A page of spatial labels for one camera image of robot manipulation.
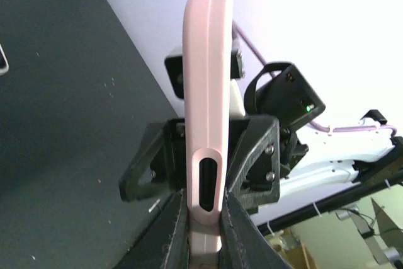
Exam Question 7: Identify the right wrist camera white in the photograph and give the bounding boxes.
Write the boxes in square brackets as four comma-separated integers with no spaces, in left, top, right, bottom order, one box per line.
[163,37,246,117]

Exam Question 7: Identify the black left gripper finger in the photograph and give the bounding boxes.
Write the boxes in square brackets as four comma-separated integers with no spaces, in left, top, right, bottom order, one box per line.
[118,120,186,202]

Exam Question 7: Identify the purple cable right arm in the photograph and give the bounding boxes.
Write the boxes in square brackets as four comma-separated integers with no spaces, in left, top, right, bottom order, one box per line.
[232,20,397,134]

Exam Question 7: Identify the pink phone case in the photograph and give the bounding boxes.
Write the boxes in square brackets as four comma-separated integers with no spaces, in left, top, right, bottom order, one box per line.
[182,0,234,268]

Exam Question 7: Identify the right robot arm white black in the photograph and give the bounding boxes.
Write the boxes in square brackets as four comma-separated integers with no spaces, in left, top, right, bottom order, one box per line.
[225,62,402,210]

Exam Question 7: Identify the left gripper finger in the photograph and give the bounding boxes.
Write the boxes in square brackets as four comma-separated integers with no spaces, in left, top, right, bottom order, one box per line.
[116,192,189,269]
[220,193,292,269]

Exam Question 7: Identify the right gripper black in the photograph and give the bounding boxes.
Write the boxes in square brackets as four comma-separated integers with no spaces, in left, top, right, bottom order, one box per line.
[225,62,326,209]

